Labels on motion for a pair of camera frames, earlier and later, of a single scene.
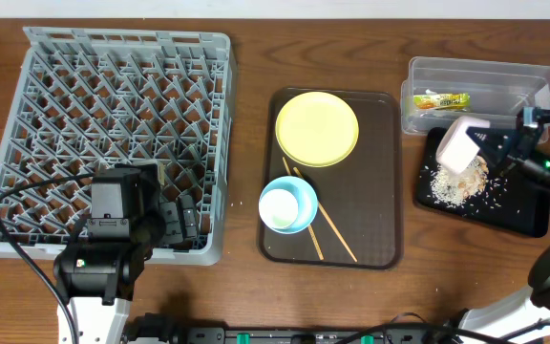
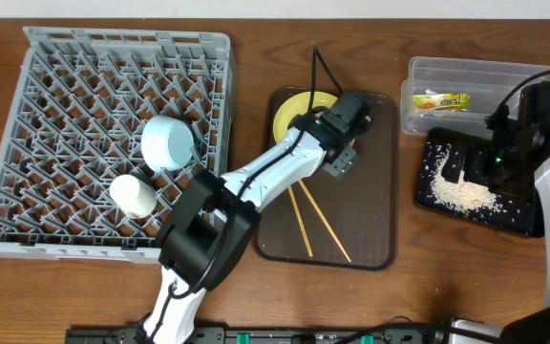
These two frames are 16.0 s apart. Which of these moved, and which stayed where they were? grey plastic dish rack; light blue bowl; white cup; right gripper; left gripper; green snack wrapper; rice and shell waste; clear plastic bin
Moved: left gripper; right gripper; white cup; rice and shell waste; light blue bowl
Stayed: clear plastic bin; grey plastic dish rack; green snack wrapper
